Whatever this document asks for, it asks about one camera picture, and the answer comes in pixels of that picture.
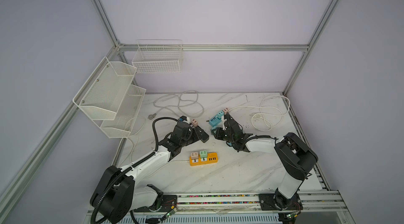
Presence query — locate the white cable of blue strip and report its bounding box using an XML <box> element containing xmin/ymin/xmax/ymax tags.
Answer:
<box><xmin>229</xmin><ymin>95</ymin><xmax>291</xmax><ymax>131</ymax></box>

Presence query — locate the aluminium mounting rail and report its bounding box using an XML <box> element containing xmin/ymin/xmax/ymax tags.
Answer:
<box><xmin>86</xmin><ymin>190</ymin><xmax>348</xmax><ymax>216</ymax></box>

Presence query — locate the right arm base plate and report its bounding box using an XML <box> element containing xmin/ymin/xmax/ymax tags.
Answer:
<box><xmin>258</xmin><ymin>193</ymin><xmax>303</xmax><ymax>211</ymax></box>

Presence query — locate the white wire basket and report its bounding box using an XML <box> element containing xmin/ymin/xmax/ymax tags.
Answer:
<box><xmin>132</xmin><ymin>39</ymin><xmax>183</xmax><ymax>73</ymax></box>

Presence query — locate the orange power strip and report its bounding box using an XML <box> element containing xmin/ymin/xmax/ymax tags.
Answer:
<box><xmin>189</xmin><ymin>152</ymin><xmax>219</xmax><ymax>167</ymax></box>

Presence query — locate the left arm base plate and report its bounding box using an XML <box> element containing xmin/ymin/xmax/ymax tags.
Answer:
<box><xmin>133</xmin><ymin>195</ymin><xmax>178</xmax><ymax>212</ymax></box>

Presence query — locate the black power strip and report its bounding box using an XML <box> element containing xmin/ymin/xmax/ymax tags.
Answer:
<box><xmin>193</xmin><ymin>126</ymin><xmax>209</xmax><ymax>143</ymax></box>

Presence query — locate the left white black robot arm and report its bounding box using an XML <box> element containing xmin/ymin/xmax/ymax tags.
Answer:
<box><xmin>90</xmin><ymin>116</ymin><xmax>209</xmax><ymax>224</ymax></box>

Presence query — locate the green plug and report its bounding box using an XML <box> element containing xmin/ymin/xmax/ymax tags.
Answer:
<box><xmin>199</xmin><ymin>150</ymin><xmax>208</xmax><ymax>159</ymax></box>

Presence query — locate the lower white mesh shelf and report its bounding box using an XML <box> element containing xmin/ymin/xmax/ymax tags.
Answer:
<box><xmin>100</xmin><ymin>85</ymin><xmax>146</xmax><ymax>138</ymax></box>

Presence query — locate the grey cable of black strip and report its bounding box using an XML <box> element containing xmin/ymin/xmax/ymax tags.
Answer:
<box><xmin>147</xmin><ymin>90</ymin><xmax>205</xmax><ymax>120</ymax></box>

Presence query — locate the upper white mesh shelf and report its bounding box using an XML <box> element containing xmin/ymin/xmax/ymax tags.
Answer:
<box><xmin>73</xmin><ymin>57</ymin><xmax>137</xmax><ymax>120</ymax></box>

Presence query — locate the white cable of orange strip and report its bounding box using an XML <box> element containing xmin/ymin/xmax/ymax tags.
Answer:
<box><xmin>124</xmin><ymin>116</ymin><xmax>190</xmax><ymax>179</ymax></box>

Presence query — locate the blue power strip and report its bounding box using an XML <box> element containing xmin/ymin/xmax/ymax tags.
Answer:
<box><xmin>208</xmin><ymin>111</ymin><xmax>225</xmax><ymax>128</ymax></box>

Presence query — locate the white mesh shelf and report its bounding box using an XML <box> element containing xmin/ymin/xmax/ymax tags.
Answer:
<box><xmin>100</xmin><ymin>85</ymin><xmax>146</xmax><ymax>138</ymax></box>
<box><xmin>73</xmin><ymin>57</ymin><xmax>137</xmax><ymax>120</ymax></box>

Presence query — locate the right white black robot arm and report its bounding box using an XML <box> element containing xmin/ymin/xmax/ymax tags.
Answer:
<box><xmin>208</xmin><ymin>111</ymin><xmax>318</xmax><ymax>210</ymax></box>

